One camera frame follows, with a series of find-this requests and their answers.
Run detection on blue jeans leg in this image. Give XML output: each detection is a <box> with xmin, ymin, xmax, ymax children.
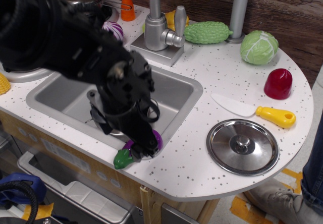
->
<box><xmin>301</xmin><ymin>115</ymin><xmax>322</xmax><ymax>216</ymax></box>

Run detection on black front stove burner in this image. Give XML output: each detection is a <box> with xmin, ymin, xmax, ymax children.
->
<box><xmin>1</xmin><ymin>68</ymin><xmax>53</xmax><ymax>83</ymax></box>

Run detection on blue clamp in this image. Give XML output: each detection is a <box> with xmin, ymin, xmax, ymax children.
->
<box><xmin>1</xmin><ymin>173</ymin><xmax>47</xmax><ymax>205</ymax></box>

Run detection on white yellow toy knife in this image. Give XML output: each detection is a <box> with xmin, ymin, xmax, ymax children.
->
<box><xmin>211</xmin><ymin>93</ymin><xmax>296</xmax><ymax>128</ymax></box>

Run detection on grey sneaker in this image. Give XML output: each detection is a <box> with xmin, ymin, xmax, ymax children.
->
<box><xmin>244</xmin><ymin>179</ymin><xmax>322</xmax><ymax>223</ymax></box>

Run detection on silver toy faucet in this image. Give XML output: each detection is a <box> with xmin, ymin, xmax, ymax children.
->
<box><xmin>130</xmin><ymin>0</ymin><xmax>187</xmax><ymax>67</ymax></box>

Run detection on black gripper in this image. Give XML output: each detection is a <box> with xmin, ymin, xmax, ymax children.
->
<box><xmin>87</xmin><ymin>90</ymin><xmax>160</xmax><ymax>162</ymax></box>

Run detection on small steel pan in sink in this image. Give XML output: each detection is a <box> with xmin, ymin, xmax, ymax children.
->
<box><xmin>85</xmin><ymin>118</ymin><xmax>125</xmax><ymax>137</ymax></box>

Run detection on yellow toy behind faucet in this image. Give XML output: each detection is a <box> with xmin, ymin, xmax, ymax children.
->
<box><xmin>165</xmin><ymin>7</ymin><xmax>189</xmax><ymax>34</ymax></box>

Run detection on green toy cabbage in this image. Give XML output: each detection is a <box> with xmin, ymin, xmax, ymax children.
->
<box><xmin>240</xmin><ymin>30</ymin><xmax>279</xmax><ymax>65</ymax></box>

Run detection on steel pot lid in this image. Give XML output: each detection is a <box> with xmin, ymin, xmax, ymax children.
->
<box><xmin>206</xmin><ymin>119</ymin><xmax>280</xmax><ymax>176</ymax></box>

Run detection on yellow toy corn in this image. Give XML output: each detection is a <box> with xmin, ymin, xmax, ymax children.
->
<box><xmin>0</xmin><ymin>73</ymin><xmax>11</xmax><ymax>95</ymax></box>

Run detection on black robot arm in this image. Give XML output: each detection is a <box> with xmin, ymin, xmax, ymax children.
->
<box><xmin>1</xmin><ymin>0</ymin><xmax>158</xmax><ymax>161</ymax></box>

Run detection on orange toy carrot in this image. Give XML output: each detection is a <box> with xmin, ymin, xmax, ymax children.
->
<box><xmin>121</xmin><ymin>0</ymin><xmax>136</xmax><ymax>22</ymax></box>

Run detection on purple white toy onion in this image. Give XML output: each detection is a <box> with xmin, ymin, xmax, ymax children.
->
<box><xmin>102</xmin><ymin>21</ymin><xmax>124</xmax><ymax>41</ymax></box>

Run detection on red toy pepper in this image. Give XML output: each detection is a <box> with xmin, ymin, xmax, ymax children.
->
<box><xmin>263</xmin><ymin>68</ymin><xmax>293</xmax><ymax>100</ymax></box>

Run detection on black corrugated cable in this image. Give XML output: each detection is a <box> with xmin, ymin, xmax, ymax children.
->
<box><xmin>0</xmin><ymin>180</ymin><xmax>40</xmax><ymax>224</ymax></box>

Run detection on grey toy sink basin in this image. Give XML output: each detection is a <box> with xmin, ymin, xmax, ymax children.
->
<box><xmin>26</xmin><ymin>66</ymin><xmax>203</xmax><ymax>149</ymax></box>

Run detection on silver oven door handle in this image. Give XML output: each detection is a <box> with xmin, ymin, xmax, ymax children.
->
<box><xmin>17</xmin><ymin>152</ymin><xmax>136</xmax><ymax>223</ymax></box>

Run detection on green toy bitter gourd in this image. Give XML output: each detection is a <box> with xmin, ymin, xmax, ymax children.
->
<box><xmin>184</xmin><ymin>21</ymin><xmax>233</xmax><ymax>44</ymax></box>

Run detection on grey right support pole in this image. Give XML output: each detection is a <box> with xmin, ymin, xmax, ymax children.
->
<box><xmin>227</xmin><ymin>0</ymin><xmax>248</xmax><ymax>44</ymax></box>

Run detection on purple toy eggplant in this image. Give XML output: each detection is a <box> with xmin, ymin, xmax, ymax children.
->
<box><xmin>114</xmin><ymin>130</ymin><xmax>163</xmax><ymax>170</ymax></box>

